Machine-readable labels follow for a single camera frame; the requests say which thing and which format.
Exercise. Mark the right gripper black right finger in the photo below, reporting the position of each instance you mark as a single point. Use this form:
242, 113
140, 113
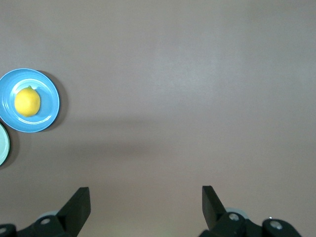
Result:
217, 214

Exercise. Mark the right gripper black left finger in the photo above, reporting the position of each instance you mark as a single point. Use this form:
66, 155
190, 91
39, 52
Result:
71, 212

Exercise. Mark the yellow lemon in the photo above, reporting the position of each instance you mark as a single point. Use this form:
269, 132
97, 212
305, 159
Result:
27, 101

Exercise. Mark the pale green plate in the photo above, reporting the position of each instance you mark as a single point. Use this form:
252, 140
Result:
3, 145

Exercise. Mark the blue plate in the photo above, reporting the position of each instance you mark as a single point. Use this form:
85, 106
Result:
47, 116

